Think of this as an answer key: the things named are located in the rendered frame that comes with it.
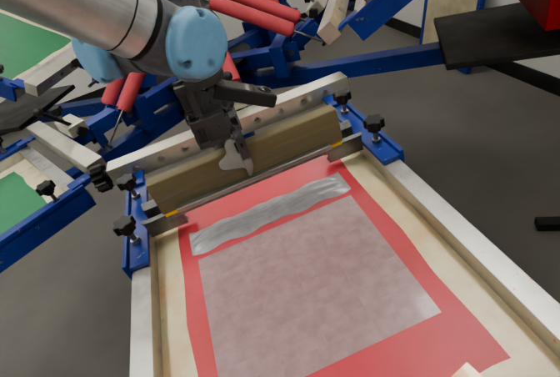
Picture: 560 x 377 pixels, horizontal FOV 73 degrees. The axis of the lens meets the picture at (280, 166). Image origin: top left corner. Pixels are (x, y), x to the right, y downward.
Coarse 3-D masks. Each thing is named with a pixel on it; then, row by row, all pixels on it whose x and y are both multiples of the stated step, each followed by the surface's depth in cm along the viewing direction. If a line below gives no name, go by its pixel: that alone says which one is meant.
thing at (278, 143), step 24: (312, 120) 72; (336, 120) 73; (264, 144) 72; (288, 144) 73; (312, 144) 75; (192, 168) 70; (216, 168) 71; (240, 168) 73; (168, 192) 71; (192, 192) 73
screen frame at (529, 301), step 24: (384, 168) 79; (408, 168) 76; (408, 192) 72; (432, 192) 70; (432, 216) 66; (456, 216) 64; (456, 240) 61; (480, 240) 59; (480, 264) 57; (504, 264) 55; (144, 288) 70; (504, 288) 53; (528, 288) 52; (144, 312) 66; (528, 312) 50; (552, 312) 49; (144, 336) 62; (552, 336) 47; (144, 360) 58
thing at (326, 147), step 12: (324, 144) 75; (300, 156) 74; (312, 156) 75; (264, 168) 74; (276, 168) 74; (240, 180) 74; (252, 180) 74; (216, 192) 73; (228, 192) 73; (180, 204) 73; (192, 204) 72
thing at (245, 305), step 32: (256, 192) 89; (192, 224) 86; (192, 256) 78; (224, 256) 76; (256, 256) 74; (288, 256) 71; (192, 288) 71; (224, 288) 70; (256, 288) 68; (288, 288) 66; (192, 320) 66; (224, 320) 64; (256, 320) 63; (288, 320) 61; (192, 352) 61; (224, 352) 60; (256, 352) 58; (288, 352) 57; (320, 352) 56
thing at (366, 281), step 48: (288, 192) 86; (288, 240) 74; (336, 240) 71; (384, 240) 68; (336, 288) 63; (384, 288) 61; (432, 288) 59; (336, 336) 57; (384, 336) 55; (432, 336) 53; (480, 336) 52
